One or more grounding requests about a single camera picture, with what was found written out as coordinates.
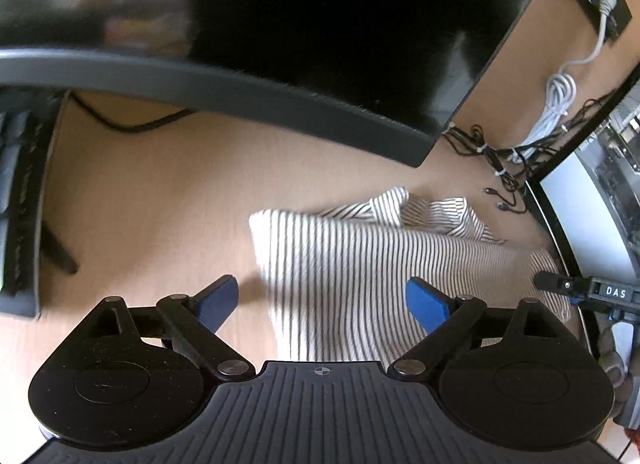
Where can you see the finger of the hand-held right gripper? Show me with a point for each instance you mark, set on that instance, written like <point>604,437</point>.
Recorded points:
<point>557,284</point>

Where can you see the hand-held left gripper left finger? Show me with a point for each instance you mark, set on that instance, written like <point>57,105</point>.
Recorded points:
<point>220,299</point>

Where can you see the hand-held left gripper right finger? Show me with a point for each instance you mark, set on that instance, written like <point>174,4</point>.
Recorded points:
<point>426,301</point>

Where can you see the striped white shirt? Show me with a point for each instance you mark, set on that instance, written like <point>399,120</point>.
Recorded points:
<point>345,284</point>

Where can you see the person's right hand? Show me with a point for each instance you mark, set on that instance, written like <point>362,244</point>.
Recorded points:
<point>620,379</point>

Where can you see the white-screen monitor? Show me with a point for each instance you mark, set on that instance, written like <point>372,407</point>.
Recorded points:
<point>575,219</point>

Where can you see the black monitor stand leg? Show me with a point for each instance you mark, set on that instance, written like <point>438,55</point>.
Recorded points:
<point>62,251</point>

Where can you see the dark keyboard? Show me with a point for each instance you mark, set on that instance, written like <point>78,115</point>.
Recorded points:
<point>22,194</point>

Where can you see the large dark monitor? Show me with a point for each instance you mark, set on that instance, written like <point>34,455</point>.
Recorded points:
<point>350,19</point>

